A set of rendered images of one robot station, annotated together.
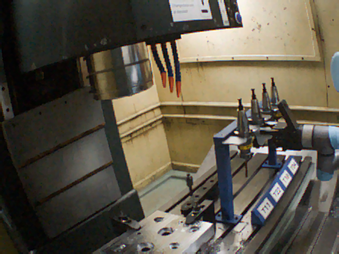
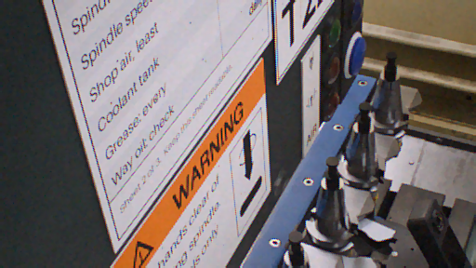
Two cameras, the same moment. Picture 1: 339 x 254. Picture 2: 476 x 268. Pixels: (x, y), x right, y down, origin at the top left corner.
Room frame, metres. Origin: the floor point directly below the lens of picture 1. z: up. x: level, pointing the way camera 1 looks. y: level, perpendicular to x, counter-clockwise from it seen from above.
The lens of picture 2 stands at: (0.44, -0.06, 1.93)
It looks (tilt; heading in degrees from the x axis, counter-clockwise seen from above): 43 degrees down; 347
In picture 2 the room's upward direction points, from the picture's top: 5 degrees counter-clockwise
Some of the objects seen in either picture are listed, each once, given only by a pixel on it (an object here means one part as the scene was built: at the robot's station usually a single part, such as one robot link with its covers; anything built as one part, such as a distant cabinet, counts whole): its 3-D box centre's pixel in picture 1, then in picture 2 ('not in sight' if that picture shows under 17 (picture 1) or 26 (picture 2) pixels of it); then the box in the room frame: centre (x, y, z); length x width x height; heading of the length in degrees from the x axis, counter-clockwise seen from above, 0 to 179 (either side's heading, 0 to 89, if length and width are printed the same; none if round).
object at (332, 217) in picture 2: (255, 108); (332, 203); (0.99, -0.30, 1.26); 0.04 x 0.04 x 0.07
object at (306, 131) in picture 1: (308, 135); not in sight; (0.85, -0.45, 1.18); 0.08 x 0.05 x 0.08; 138
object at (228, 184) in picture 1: (225, 185); not in sight; (0.90, -0.14, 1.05); 0.10 x 0.05 x 0.30; 48
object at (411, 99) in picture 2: not in sight; (397, 97); (1.19, -0.48, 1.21); 0.07 x 0.05 x 0.01; 48
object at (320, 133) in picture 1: (326, 137); not in sight; (0.79, -0.51, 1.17); 0.11 x 0.08 x 0.09; 48
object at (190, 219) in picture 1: (200, 218); not in sight; (0.85, -0.04, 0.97); 0.13 x 0.03 x 0.15; 138
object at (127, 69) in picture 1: (118, 69); not in sight; (0.78, 0.10, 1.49); 0.16 x 0.16 x 0.12
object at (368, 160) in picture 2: (265, 100); (362, 146); (1.07, -0.37, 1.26); 0.04 x 0.04 x 0.07
